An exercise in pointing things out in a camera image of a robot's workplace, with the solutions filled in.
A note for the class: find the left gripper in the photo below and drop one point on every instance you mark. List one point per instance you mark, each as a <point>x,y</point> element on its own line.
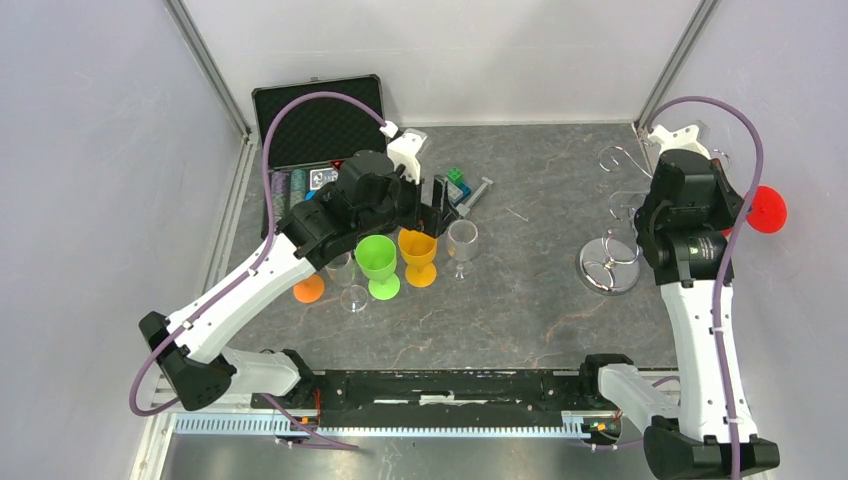
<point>433,220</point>

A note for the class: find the clear wine glass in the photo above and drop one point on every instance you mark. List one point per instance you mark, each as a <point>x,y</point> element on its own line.
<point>462,243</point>
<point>342,271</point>

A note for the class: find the yellow-orange wine glass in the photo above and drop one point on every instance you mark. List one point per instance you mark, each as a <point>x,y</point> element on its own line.
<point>418,250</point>

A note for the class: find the green wine glass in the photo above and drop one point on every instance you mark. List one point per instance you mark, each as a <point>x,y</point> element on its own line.
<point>376,255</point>

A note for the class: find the orange wine glass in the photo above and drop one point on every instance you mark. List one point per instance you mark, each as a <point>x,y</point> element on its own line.
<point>309,290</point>

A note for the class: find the red wine glass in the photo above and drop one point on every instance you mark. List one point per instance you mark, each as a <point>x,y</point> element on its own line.
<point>768,213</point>

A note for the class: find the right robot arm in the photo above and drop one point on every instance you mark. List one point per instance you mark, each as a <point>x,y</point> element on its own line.
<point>709,432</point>

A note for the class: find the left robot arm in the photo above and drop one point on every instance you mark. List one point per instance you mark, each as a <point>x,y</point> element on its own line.
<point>372,194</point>

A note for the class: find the chrome wine glass rack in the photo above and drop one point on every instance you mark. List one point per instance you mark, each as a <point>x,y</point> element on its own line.
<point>613,238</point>

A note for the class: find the long grey toy brick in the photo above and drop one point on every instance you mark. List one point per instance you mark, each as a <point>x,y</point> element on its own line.
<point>464,208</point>

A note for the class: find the blue grey toy brick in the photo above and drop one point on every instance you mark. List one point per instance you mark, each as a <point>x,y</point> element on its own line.
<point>458,193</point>

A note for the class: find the green toy brick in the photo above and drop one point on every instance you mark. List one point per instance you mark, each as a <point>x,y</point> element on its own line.
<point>455,176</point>

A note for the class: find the playing card deck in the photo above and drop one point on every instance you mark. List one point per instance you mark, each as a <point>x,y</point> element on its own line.
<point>320,177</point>

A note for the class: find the black poker chip case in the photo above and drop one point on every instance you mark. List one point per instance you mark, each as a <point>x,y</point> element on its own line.
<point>317,132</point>

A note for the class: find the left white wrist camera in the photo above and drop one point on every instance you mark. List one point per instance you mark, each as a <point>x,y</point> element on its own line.
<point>404,148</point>

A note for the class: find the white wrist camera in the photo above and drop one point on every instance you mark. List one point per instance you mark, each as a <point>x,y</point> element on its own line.
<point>404,148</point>
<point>686,138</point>

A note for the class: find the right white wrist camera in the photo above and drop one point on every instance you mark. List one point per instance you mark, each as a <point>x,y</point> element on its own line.
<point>686,138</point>

